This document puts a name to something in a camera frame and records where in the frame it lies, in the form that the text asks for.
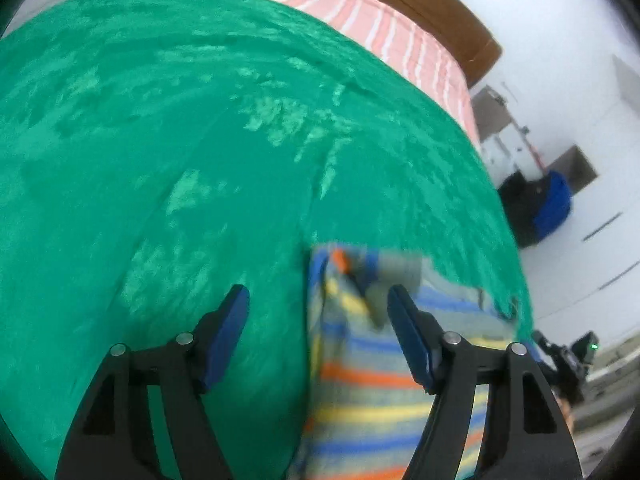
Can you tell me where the green floral bedspread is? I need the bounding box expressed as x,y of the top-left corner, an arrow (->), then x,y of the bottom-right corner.
1,0 -> 532,479

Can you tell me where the pink striped bed sheet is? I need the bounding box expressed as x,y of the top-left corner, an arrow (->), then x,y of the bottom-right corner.
154,0 -> 483,149

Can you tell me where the striped knit sweater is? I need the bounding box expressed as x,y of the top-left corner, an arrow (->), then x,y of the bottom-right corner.
286,244 -> 533,479

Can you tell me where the blue and black bag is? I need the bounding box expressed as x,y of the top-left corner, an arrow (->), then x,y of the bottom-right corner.
498,170 -> 573,248

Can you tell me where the white desk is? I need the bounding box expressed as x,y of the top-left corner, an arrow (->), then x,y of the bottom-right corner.
472,86 -> 546,188

